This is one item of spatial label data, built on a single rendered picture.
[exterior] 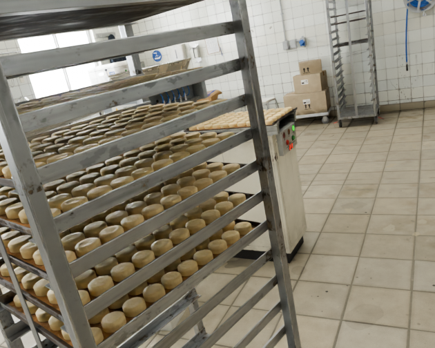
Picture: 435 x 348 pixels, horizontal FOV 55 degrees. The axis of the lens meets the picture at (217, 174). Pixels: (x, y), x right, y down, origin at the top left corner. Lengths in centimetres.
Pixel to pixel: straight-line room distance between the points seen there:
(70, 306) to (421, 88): 596
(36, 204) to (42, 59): 24
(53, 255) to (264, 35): 614
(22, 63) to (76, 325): 45
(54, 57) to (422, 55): 583
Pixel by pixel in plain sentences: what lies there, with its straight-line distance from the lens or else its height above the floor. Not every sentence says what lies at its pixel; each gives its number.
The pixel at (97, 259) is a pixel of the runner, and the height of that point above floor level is 105.
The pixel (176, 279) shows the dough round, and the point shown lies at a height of 88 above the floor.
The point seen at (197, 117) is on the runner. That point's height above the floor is 123.
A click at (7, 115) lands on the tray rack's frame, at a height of 134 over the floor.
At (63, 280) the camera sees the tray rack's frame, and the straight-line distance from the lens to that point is 77.
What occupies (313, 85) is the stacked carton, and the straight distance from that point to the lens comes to 614.
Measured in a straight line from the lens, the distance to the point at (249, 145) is 243.
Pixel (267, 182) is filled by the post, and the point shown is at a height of 100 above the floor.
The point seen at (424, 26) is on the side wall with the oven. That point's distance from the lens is 631.
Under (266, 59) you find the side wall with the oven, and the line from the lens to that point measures 672.
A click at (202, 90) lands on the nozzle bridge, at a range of 306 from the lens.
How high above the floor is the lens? 138
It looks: 17 degrees down
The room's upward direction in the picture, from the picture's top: 11 degrees counter-clockwise
